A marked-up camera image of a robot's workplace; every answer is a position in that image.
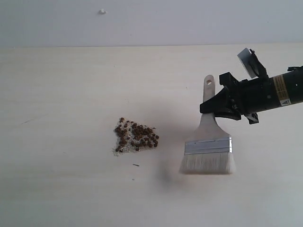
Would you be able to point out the brown beans and white crumbs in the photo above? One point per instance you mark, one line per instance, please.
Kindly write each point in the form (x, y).
(133, 137)

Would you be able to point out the small white wall plug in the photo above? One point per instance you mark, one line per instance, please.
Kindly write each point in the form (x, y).
(102, 12)

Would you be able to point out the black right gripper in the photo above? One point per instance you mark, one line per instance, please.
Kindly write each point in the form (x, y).
(250, 96)

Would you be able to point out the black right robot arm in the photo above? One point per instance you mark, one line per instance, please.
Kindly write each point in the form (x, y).
(287, 88)

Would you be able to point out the white paint brush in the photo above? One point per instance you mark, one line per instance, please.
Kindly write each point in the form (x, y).
(208, 151)

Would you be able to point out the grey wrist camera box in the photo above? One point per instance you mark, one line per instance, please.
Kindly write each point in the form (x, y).
(252, 65)

